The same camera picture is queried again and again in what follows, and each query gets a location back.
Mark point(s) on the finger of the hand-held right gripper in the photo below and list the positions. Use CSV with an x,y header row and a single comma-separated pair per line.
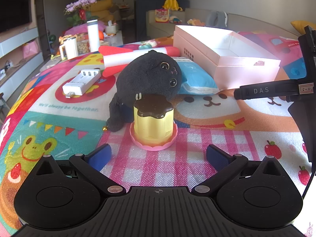
x,y
307,118
308,54

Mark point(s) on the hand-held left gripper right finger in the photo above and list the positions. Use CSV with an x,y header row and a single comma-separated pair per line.
x,y
217,159

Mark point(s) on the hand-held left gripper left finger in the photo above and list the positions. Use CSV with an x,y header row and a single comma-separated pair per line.
x,y
100,159

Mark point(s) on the yellow pudding toy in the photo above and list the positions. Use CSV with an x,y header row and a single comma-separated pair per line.
x,y
153,126

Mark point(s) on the pink cardboard box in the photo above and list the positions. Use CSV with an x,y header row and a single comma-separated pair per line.
x,y
246,74

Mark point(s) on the white battery charger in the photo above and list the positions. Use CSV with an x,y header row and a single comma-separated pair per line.
x,y
81,81

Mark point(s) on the blue wet wipes pack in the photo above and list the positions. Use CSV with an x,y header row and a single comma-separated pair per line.
x,y
195,76

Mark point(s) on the black plush cat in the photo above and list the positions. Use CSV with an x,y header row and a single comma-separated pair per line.
x,y
143,79

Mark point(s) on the red and white foam rocket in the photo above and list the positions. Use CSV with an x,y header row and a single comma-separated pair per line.
x,y
123,58

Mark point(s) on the yellow cushion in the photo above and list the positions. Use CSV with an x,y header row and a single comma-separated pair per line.
x,y
300,25

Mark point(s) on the colourful printed play mat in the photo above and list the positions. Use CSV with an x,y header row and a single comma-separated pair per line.
x,y
74,118

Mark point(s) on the grey neck pillow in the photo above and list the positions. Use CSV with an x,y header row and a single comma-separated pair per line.
x,y
209,19

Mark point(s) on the white lidded mug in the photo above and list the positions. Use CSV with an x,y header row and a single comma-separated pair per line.
x,y
71,48

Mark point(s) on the clear jar of nuts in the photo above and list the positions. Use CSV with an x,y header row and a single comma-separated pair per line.
x,y
82,45

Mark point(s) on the orange plush toy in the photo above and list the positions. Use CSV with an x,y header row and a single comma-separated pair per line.
x,y
196,22

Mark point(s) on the white thermos bottle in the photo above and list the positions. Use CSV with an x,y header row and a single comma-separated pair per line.
x,y
93,37

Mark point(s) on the orange pumpkin bucket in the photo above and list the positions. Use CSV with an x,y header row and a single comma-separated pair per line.
x,y
100,34

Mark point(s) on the pink gift bag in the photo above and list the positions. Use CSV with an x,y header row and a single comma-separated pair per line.
x,y
30,49

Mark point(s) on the white tissue box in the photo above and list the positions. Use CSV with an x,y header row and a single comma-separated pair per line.
x,y
111,29

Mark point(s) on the multicoloured plush toy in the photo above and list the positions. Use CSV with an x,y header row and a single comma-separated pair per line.
x,y
175,19

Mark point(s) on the beige sofa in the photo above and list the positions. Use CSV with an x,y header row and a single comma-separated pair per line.
x,y
160,27

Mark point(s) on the white television cabinet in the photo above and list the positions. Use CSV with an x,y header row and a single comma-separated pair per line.
x,y
14,42

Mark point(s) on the yellow backpack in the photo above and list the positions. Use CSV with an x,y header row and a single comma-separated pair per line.
x,y
171,3

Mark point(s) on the dark blue cabinet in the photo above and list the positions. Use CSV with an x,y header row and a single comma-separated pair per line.
x,y
140,17

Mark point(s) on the pink toy bag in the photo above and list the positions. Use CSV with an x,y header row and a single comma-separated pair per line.
x,y
161,16

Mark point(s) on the yellow beanbag chair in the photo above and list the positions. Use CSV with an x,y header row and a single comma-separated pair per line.
x,y
103,5

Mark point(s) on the purple flower bouquet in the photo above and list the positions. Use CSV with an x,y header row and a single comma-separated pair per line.
x,y
79,5

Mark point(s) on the black television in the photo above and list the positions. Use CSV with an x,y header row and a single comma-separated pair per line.
x,y
14,5

